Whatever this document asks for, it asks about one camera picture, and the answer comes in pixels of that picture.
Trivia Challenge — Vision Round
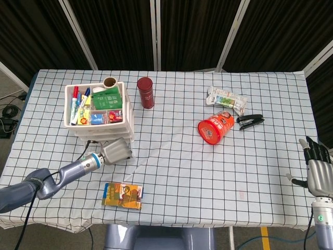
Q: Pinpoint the white table leg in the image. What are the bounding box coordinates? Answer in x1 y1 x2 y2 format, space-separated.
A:
228 226 235 250

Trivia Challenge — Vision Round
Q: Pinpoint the blue-capped whiteboard marker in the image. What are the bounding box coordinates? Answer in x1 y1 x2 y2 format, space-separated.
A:
79 87 91 107

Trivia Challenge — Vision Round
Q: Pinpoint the blue small packet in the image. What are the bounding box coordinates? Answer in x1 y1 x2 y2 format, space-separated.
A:
90 112 107 124

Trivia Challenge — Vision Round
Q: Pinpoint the green tea packet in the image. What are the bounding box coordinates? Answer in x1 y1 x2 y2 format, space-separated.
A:
91 86 123 110

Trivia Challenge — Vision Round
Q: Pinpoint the red small packet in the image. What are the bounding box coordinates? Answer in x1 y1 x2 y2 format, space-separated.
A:
107 109 123 123

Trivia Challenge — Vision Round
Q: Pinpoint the black power adapter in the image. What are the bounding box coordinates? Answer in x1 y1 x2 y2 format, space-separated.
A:
0 117 19 139

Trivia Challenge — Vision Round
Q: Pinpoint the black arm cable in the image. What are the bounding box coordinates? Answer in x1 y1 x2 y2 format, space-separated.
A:
14 140 103 250
303 213 313 250

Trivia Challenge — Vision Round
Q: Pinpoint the brown cardboard tape roll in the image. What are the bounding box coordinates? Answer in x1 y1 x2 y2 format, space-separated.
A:
103 77 117 89

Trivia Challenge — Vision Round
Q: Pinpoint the yellow blue cookie box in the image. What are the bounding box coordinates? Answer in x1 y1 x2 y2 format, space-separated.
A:
101 182 144 210

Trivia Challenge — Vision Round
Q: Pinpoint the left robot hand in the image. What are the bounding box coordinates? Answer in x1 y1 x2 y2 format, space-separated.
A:
100 137 133 166

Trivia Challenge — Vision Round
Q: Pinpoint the red-capped whiteboard marker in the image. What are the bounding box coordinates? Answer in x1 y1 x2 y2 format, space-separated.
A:
69 85 80 125

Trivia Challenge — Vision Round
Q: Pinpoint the white drawer organizer box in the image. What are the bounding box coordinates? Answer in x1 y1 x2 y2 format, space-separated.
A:
63 81 135 145

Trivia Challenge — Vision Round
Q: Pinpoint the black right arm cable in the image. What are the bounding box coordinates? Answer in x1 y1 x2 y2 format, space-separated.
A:
303 213 313 250

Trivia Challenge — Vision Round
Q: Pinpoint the dark folding screen partition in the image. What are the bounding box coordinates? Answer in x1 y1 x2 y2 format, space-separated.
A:
0 0 333 157

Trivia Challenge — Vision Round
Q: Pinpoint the black coiled floor cable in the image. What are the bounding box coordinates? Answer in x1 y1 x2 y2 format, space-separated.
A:
2 103 21 118

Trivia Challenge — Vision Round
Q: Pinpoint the black stapler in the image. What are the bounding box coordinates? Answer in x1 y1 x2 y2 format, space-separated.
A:
236 114 265 131

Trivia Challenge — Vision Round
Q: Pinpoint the blue checked tablecloth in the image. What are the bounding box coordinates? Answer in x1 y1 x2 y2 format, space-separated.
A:
0 68 333 233

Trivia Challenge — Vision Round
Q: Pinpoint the dark red thermos bottle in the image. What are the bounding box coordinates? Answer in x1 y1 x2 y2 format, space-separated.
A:
137 77 155 110

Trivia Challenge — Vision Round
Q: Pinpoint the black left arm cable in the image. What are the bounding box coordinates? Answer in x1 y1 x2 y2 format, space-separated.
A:
14 140 103 250

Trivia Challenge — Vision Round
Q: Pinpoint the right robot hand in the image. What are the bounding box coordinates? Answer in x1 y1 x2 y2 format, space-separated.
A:
286 136 333 198

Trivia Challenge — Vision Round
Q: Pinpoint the blue floor cable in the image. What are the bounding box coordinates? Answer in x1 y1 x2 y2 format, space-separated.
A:
235 231 317 250

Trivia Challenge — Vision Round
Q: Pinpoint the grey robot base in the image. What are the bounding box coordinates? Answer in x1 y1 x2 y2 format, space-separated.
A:
104 224 216 250

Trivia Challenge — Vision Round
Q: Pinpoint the orange instant noodle cup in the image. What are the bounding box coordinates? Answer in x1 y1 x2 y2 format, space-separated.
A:
197 110 235 146

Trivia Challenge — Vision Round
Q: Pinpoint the silver snack packet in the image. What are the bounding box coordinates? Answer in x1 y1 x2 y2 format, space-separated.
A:
206 86 248 117

